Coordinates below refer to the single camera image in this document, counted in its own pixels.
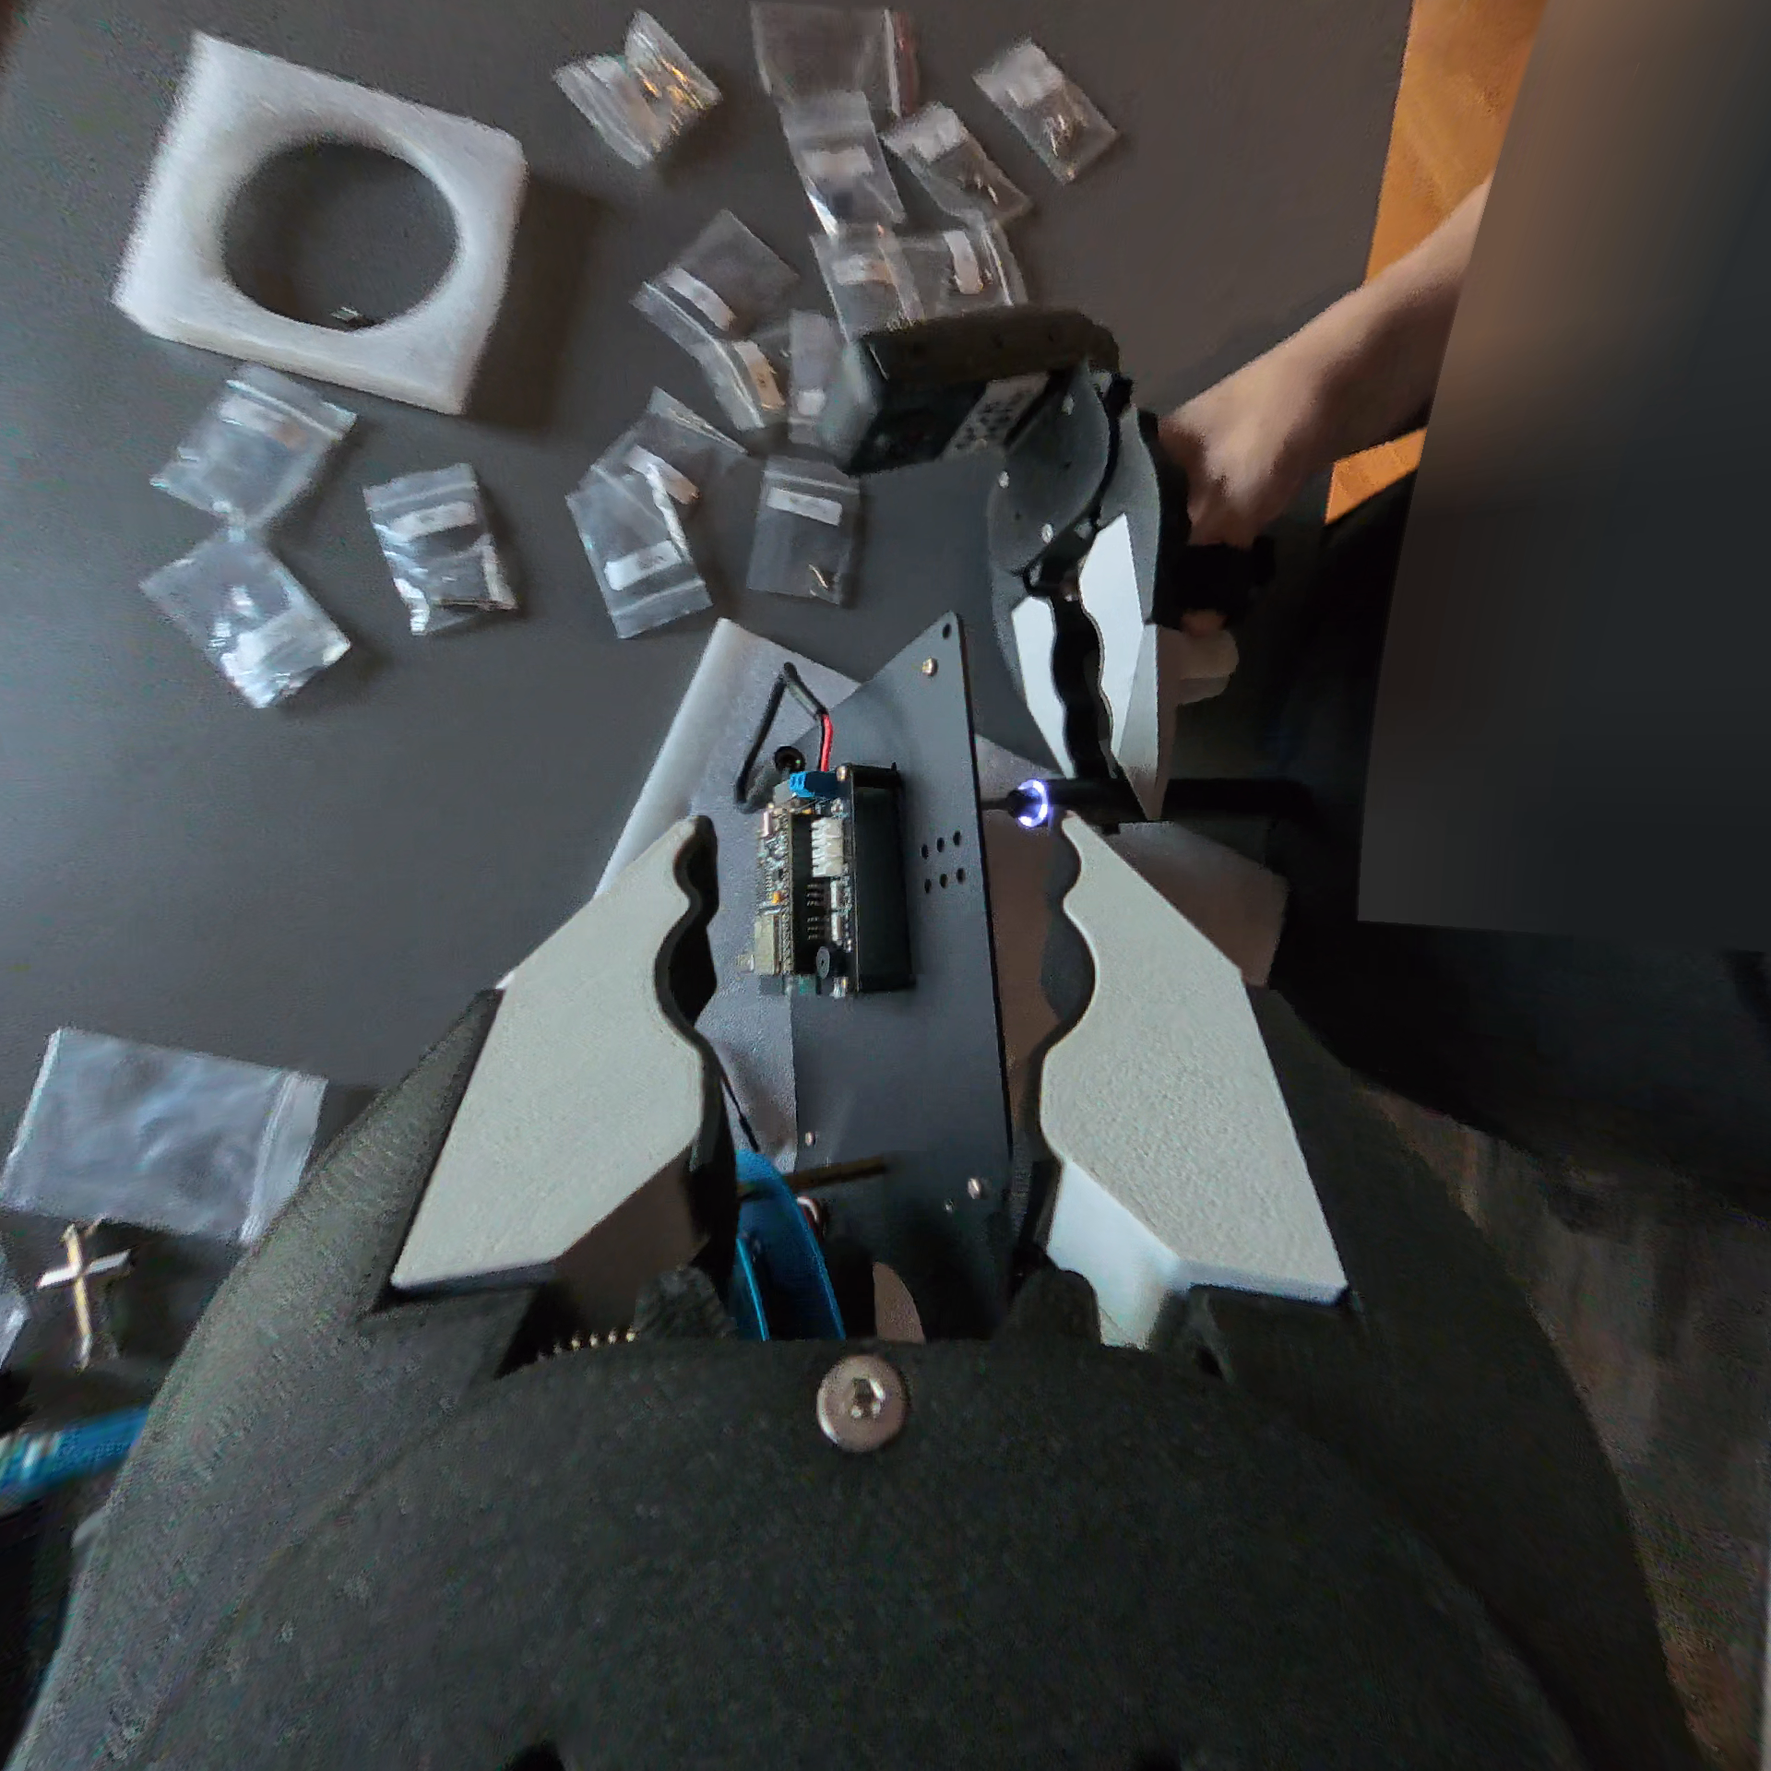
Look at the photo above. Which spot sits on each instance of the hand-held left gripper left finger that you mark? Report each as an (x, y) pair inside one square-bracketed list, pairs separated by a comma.
[(554, 1107)]

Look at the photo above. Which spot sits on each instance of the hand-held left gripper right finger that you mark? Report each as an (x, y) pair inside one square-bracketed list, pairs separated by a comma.
[(1177, 1107)]

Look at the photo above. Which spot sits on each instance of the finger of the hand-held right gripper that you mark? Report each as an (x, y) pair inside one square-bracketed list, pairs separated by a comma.
[(1058, 692), (1141, 650)]

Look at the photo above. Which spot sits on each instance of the black electric screwdriver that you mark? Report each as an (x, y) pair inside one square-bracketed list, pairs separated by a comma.
[(1177, 798)]

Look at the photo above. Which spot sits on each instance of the black metal robot chassis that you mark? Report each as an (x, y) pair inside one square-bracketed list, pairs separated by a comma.
[(900, 1079)]

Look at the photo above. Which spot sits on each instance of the person's right forearm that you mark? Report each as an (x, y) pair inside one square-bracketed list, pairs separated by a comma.
[(1398, 324)]

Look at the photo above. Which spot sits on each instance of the dark grey desk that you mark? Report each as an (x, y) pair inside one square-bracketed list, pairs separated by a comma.
[(278, 858)]

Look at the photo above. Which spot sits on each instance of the person's right hand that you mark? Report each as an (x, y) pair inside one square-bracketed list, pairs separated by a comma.
[(1246, 449)]

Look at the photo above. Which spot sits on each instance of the black battery holder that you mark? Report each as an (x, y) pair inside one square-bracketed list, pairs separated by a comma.
[(880, 877)]

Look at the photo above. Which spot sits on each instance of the green circuit board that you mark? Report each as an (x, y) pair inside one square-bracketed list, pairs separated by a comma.
[(799, 905)]

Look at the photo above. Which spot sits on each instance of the white foam sheet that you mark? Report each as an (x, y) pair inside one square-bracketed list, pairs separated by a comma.
[(693, 719)]

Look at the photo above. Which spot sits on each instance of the large clear plastic bag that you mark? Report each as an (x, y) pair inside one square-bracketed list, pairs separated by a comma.
[(153, 1134)]

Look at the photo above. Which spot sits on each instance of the metal cross wrench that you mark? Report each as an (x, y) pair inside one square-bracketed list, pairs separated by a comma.
[(86, 1273)]

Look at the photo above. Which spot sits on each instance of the pile of small screw bags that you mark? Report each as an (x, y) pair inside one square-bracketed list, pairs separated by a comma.
[(430, 532)]

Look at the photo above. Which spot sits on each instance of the white foam square with hole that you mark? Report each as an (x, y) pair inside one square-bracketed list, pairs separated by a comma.
[(181, 263)]

